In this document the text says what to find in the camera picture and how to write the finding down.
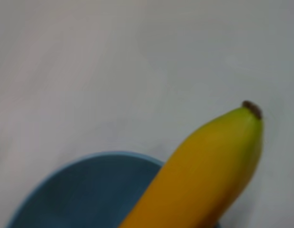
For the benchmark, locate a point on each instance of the yellow banana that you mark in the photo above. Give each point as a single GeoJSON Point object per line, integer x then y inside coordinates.
{"type": "Point", "coordinates": [204, 171]}

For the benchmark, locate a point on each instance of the blue plastic bowl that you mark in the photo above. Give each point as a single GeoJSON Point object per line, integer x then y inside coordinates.
{"type": "Point", "coordinates": [85, 197]}

